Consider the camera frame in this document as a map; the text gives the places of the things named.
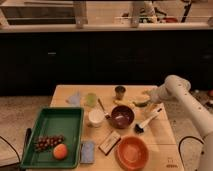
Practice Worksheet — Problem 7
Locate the light blue cloth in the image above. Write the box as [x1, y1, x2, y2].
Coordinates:
[66, 92, 81, 107]

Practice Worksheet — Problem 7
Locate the bunch of red grapes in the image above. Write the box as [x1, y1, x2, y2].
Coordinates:
[34, 135, 65, 152]

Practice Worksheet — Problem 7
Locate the green plastic tray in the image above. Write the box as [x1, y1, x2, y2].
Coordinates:
[21, 107, 84, 169]

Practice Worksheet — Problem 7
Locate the orange peach fruit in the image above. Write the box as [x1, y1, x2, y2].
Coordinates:
[53, 144, 68, 160]

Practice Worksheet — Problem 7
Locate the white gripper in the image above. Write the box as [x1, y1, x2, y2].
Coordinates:
[144, 87, 165, 114]

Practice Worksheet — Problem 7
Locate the wooden handled spoon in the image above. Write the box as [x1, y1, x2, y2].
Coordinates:
[98, 98, 110, 119]

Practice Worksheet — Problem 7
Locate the black cable right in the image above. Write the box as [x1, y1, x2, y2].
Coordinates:
[178, 135, 205, 171]

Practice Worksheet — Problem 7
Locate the white handled dish brush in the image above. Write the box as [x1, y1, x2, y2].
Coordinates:
[134, 108, 162, 134]

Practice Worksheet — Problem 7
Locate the black cable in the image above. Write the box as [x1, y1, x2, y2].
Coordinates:
[0, 135, 22, 168]
[178, 135, 205, 171]

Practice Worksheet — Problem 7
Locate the white cup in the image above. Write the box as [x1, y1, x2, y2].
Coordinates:
[88, 109, 104, 127]

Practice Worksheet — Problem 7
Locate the black cable left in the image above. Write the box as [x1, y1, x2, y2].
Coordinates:
[0, 135, 22, 168]

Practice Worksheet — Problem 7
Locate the brown white small box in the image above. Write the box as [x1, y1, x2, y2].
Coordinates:
[99, 131, 121, 155]

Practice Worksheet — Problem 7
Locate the dark maroon bowl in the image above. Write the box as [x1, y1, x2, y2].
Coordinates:
[110, 105, 135, 129]

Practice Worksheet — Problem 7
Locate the metal cup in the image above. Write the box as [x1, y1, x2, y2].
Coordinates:
[115, 85, 126, 100]

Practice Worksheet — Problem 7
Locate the yellow banana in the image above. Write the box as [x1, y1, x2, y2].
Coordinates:
[113, 100, 135, 109]

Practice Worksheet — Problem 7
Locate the red orange bowl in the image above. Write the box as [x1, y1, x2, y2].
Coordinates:
[115, 136, 149, 171]

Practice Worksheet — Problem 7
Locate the green cup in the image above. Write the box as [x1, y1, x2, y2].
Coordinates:
[86, 93, 97, 107]

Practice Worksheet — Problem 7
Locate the blue sponge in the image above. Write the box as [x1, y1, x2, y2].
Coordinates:
[80, 141, 95, 164]

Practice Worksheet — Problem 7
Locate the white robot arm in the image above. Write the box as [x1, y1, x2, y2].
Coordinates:
[147, 75, 213, 171]

